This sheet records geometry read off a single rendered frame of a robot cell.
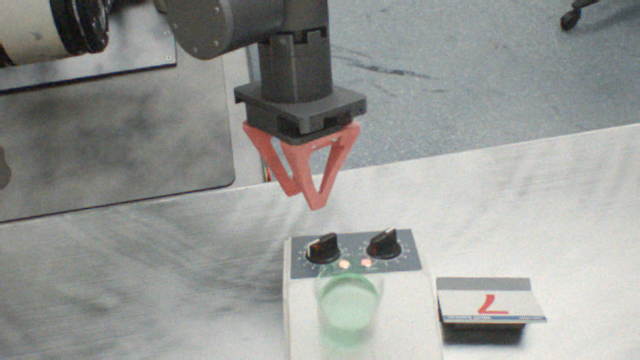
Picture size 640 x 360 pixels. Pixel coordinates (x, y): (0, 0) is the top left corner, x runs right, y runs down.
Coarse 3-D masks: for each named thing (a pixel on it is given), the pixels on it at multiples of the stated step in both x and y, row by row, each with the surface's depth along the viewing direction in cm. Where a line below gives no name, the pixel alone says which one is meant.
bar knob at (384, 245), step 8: (384, 232) 63; (392, 232) 63; (376, 240) 62; (384, 240) 63; (392, 240) 63; (368, 248) 64; (376, 248) 62; (384, 248) 63; (392, 248) 63; (400, 248) 63; (376, 256) 62; (384, 256) 62; (392, 256) 62
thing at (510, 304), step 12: (444, 300) 64; (456, 300) 64; (468, 300) 64; (480, 300) 64; (492, 300) 64; (504, 300) 64; (516, 300) 64; (528, 300) 64; (456, 312) 62; (468, 312) 61; (480, 312) 61; (492, 312) 61; (504, 312) 61; (516, 312) 61; (528, 312) 61; (540, 312) 61
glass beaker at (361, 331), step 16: (336, 256) 51; (352, 256) 52; (368, 256) 51; (320, 272) 51; (336, 272) 53; (352, 272) 54; (368, 272) 53; (384, 272) 51; (320, 288) 53; (384, 288) 50; (320, 304) 50; (320, 320) 53; (336, 320) 50; (352, 320) 49; (368, 320) 50; (336, 336) 52; (352, 336) 52; (368, 336) 53
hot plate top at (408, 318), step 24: (408, 288) 57; (288, 312) 57; (312, 312) 57; (384, 312) 56; (408, 312) 56; (432, 312) 56; (312, 336) 55; (384, 336) 55; (408, 336) 55; (432, 336) 55
